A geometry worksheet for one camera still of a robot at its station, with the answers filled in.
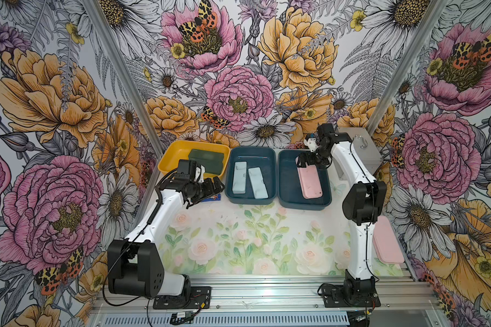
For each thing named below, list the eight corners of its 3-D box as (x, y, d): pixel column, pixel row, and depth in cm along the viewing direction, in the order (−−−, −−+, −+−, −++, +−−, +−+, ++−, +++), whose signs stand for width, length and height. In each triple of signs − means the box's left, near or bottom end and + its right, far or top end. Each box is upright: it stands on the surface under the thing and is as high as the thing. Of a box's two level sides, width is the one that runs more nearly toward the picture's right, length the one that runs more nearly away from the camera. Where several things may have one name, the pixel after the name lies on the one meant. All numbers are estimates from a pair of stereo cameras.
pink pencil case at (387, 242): (377, 261, 84) (381, 258, 81) (368, 218, 97) (372, 214, 94) (400, 266, 83) (406, 263, 80) (388, 221, 96) (393, 217, 93)
